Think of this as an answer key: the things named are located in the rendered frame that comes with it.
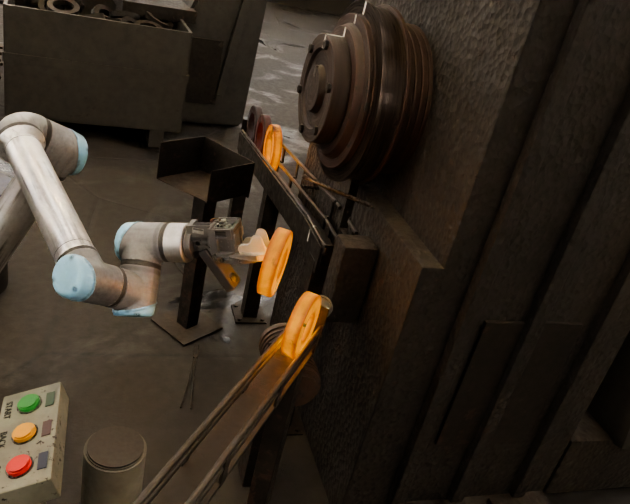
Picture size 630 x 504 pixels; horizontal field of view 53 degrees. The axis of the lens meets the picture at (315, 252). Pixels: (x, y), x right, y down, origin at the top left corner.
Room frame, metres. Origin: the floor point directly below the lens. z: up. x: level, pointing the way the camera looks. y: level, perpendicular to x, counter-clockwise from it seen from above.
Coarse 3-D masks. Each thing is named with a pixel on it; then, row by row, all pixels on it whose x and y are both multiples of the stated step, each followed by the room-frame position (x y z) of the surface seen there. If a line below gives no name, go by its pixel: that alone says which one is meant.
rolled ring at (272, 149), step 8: (272, 128) 2.36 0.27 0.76; (280, 128) 2.36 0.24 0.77; (272, 136) 2.34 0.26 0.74; (280, 136) 2.33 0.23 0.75; (264, 144) 2.44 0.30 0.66; (272, 144) 2.32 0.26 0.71; (280, 144) 2.31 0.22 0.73; (264, 152) 2.42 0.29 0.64; (272, 152) 2.30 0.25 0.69; (280, 152) 2.30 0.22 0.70; (272, 160) 2.29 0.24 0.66
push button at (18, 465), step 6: (18, 456) 0.75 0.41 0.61; (24, 456) 0.75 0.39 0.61; (12, 462) 0.73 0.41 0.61; (18, 462) 0.73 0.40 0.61; (24, 462) 0.73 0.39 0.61; (30, 462) 0.74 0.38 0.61; (6, 468) 0.72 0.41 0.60; (12, 468) 0.72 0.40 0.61; (18, 468) 0.72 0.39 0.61; (24, 468) 0.72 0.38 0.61; (12, 474) 0.71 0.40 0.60; (18, 474) 0.72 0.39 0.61
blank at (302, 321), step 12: (300, 300) 1.17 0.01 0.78; (312, 300) 1.18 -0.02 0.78; (300, 312) 1.15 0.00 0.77; (312, 312) 1.19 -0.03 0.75; (288, 324) 1.13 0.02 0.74; (300, 324) 1.13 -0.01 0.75; (312, 324) 1.22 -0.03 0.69; (288, 336) 1.12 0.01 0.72; (300, 336) 1.13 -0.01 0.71; (288, 348) 1.12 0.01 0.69; (300, 348) 1.16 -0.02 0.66
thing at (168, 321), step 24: (168, 144) 2.07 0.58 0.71; (192, 144) 2.17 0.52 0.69; (216, 144) 2.18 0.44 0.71; (168, 168) 2.08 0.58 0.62; (192, 168) 2.18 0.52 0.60; (216, 168) 2.17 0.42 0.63; (240, 168) 2.01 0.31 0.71; (192, 192) 1.97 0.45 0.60; (216, 192) 1.93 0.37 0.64; (240, 192) 2.03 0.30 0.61; (192, 216) 2.03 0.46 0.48; (192, 264) 2.01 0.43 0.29; (192, 288) 2.01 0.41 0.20; (168, 312) 2.08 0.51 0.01; (192, 312) 2.02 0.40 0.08; (192, 336) 1.97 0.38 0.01
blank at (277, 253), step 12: (276, 240) 1.20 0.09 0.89; (288, 240) 1.23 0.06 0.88; (276, 252) 1.18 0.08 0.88; (288, 252) 1.28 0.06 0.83; (264, 264) 1.16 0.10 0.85; (276, 264) 1.16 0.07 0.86; (264, 276) 1.15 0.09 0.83; (276, 276) 1.19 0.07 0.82; (264, 288) 1.16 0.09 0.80; (276, 288) 1.24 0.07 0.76
